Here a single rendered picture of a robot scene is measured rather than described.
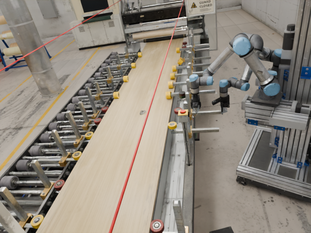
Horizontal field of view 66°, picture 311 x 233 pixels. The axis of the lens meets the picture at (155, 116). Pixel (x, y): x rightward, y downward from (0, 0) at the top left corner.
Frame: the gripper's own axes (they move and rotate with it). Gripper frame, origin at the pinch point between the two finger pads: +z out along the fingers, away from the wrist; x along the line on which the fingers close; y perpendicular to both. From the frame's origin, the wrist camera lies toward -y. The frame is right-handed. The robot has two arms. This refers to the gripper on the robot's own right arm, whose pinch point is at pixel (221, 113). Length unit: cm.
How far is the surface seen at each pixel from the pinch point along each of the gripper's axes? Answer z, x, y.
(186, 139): -16, -57, -31
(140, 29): -34, 250, -128
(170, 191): 21, -78, -46
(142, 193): -8, -103, -59
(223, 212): 83, -53, -4
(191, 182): 12, -76, -29
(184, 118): -36, -59, -30
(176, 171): 21, -57, -43
